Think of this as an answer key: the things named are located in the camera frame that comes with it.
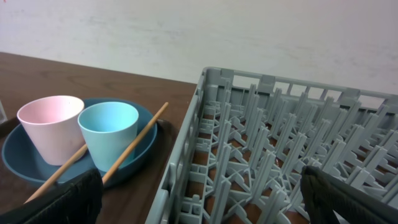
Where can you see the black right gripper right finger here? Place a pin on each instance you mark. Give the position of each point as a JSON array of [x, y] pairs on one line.
[[325, 196]]

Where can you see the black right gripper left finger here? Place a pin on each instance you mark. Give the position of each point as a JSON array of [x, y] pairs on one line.
[[78, 200]]

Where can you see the pink cup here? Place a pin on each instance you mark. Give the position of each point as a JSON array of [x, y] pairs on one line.
[[52, 125]]

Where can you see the grey dishwasher rack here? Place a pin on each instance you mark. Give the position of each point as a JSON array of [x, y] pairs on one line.
[[245, 138]]

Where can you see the left wooden chopstick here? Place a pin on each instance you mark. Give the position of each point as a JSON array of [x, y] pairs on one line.
[[56, 175]]

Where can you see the wooden chopstick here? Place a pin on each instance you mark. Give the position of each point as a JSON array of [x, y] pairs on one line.
[[133, 145], [56, 175]]

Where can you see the brown serving tray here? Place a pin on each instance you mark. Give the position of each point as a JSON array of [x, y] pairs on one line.
[[128, 202]]

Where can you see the light blue cup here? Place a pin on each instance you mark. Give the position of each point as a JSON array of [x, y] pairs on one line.
[[108, 128]]

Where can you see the dark blue plate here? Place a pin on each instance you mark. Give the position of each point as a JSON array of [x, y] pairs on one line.
[[23, 159]]

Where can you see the right wooden chopstick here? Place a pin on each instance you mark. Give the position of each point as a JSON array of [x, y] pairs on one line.
[[133, 145]]

